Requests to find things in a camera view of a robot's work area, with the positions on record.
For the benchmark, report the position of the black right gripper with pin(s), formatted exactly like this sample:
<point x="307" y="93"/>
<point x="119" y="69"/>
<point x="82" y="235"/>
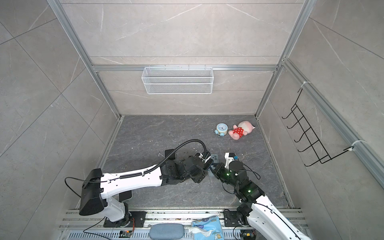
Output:
<point x="218" y="171"/>

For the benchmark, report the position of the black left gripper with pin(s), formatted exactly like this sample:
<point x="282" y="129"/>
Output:
<point x="202" y="176"/>

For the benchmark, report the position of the light blue phone case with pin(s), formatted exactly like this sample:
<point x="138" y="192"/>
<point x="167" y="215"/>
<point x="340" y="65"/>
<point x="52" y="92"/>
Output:
<point x="215" y="157"/>

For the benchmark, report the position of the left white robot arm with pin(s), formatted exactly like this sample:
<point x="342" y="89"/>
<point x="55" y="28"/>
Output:
<point x="99" y="188"/>

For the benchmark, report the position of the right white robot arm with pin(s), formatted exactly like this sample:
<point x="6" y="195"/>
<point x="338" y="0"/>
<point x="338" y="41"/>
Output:
<point x="256" y="209"/>

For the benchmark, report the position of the cased phone on left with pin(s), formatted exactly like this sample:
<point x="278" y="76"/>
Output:
<point x="170" y="154"/>

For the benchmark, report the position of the blue cream alarm clock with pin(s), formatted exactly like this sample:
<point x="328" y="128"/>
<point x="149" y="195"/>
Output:
<point x="221" y="129"/>

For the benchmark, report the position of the pink plush pig toy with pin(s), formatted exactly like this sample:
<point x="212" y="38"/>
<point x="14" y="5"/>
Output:
<point x="242" y="129"/>

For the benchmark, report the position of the blue tissue pack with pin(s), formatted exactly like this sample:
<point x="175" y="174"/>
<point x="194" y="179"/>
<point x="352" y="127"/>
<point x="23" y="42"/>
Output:
<point x="207" y="229"/>

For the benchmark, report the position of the grey blue cushion pad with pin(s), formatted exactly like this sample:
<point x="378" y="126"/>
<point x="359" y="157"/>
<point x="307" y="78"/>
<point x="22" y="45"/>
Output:
<point x="167" y="232"/>

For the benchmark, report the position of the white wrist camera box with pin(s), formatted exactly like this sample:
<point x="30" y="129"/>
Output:
<point x="230" y="157"/>

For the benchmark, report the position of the white wire mesh basket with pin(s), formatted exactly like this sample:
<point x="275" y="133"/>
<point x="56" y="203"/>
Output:
<point x="178" y="80"/>

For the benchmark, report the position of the black wire hook rack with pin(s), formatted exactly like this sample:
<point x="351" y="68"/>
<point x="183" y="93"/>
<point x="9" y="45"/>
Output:
<point x="315" y="143"/>

